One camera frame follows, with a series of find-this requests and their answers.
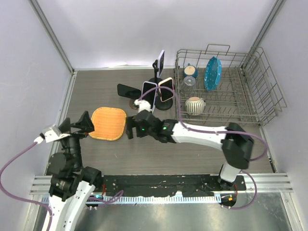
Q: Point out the blue polka dot plate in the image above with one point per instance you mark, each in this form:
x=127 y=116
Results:
x=213 y=73

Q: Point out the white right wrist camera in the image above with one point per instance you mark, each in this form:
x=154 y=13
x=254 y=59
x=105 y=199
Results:
x=143 y=105

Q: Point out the grey wire dish rack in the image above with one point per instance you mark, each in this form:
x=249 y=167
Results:
x=248 y=92

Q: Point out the grey aluminium corner post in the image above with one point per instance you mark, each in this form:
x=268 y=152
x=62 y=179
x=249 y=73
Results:
x=267 y=24

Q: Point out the striped white ceramic mug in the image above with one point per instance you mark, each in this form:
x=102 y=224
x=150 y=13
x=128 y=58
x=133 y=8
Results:
x=195 y=106

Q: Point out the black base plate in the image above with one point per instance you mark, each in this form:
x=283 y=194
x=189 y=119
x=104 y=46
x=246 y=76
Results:
x=191 y=185

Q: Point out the orange woven mat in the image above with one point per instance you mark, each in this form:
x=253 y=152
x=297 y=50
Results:
x=109 y=123

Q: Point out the clear drinking glass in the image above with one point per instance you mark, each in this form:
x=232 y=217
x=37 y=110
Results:
x=189 y=83

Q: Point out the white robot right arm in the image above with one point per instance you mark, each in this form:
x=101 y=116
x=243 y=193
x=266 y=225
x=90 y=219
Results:
x=232 y=140

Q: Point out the round wooden phone stand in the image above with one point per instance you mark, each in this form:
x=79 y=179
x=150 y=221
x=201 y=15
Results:
x=132 y=105

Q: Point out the grey left corner post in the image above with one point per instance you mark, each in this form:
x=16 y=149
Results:
x=50 y=32

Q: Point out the short black phone stand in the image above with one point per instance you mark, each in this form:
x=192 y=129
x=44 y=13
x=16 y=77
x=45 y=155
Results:
x=163 y=106

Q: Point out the dark blue ceramic cup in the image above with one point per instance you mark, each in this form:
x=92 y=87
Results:
x=190 y=70

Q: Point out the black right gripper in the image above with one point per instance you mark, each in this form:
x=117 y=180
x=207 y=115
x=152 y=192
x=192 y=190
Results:
x=131 y=122

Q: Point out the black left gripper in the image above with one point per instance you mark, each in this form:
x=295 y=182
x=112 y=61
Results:
x=84 y=122

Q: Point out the white cable duct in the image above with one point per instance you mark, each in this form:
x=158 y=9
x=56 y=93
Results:
x=177 y=199

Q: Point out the aluminium front rail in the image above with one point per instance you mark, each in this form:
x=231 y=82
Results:
x=262 y=183

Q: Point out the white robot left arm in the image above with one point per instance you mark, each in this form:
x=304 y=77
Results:
x=71 y=182

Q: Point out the phone in white case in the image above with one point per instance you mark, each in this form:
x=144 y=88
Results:
x=149 y=92

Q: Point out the tall black phone stand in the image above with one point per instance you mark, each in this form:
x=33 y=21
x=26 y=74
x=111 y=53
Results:
x=155 y=79

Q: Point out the black phone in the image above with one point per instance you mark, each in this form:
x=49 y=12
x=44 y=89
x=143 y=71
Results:
x=128 y=92

